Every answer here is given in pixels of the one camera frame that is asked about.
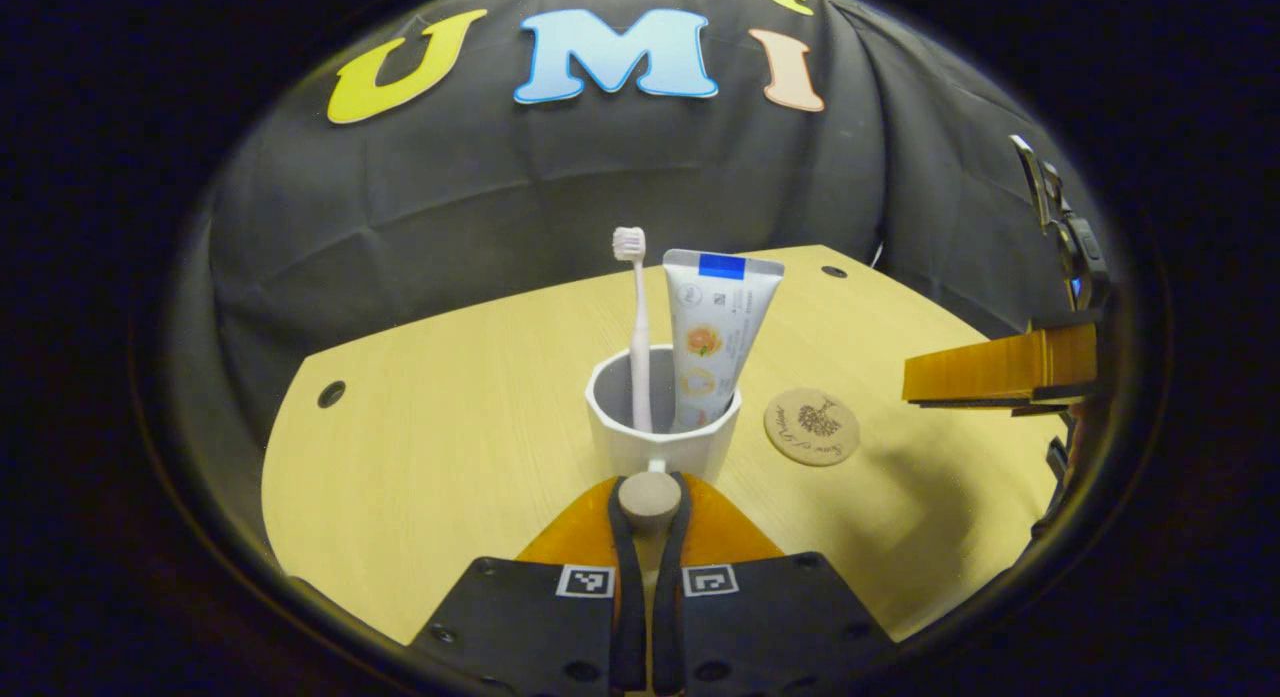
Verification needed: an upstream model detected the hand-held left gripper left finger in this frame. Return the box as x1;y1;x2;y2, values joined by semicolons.
410;474;646;693

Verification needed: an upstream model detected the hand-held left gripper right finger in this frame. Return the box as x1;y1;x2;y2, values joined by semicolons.
655;472;896;693

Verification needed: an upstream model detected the white cup with wooden handle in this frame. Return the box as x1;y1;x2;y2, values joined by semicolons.
585;344;743;578

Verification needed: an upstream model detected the round cork coaster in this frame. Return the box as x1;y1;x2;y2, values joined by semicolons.
763;388;861;468

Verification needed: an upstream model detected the pale pink toothbrush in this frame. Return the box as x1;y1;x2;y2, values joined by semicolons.
612;227;656;435

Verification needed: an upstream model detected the white toothpaste tube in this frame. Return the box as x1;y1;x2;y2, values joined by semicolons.
662;249;786;433

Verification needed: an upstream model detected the black backdrop cloth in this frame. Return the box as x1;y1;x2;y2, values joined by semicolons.
200;0;1111;448

